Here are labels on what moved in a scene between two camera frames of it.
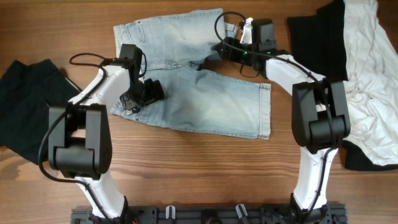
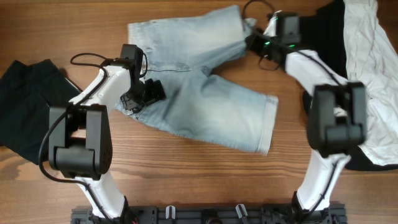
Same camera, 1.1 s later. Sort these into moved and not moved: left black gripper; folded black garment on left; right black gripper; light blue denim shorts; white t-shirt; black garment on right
Moved: light blue denim shorts; right black gripper
Not moved: left black gripper; folded black garment on left; black garment on right; white t-shirt
